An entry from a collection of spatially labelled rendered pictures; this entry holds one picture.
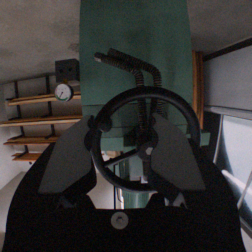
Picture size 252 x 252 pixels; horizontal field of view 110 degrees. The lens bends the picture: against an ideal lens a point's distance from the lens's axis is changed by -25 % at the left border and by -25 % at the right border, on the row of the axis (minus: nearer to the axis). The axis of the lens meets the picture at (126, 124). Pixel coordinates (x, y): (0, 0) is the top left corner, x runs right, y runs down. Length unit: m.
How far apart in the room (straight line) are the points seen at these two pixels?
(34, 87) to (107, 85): 3.25
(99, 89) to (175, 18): 0.42
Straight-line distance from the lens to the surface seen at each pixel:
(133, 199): 0.78
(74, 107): 3.08
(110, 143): 0.48
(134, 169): 0.42
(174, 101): 0.28
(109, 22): 0.53
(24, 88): 3.81
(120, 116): 0.45
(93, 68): 0.47
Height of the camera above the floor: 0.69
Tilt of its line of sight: 12 degrees up
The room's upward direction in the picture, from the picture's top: 178 degrees clockwise
